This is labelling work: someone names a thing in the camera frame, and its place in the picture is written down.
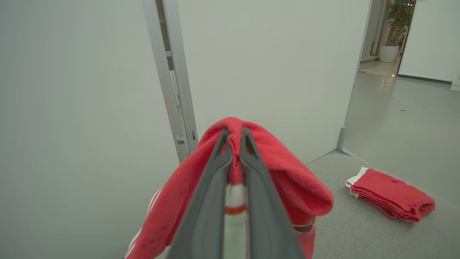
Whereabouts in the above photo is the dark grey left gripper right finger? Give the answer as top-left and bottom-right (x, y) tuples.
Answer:
(240, 127), (306, 259)

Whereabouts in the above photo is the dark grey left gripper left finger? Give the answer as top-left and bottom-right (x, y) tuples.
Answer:
(167, 128), (234, 259)

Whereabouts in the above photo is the red sock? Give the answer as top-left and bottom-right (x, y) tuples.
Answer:
(124, 117), (335, 259)

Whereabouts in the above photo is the white plant pot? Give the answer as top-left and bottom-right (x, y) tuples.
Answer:
(379, 45), (400, 63)

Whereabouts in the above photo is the green potted plant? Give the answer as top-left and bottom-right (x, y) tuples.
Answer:
(385, 0), (417, 47)

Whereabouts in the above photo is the grey partition end post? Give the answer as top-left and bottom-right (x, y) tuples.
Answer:
(336, 0), (374, 164)

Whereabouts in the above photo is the grey metal partition post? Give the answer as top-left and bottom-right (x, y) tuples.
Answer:
(142, 0), (199, 164)

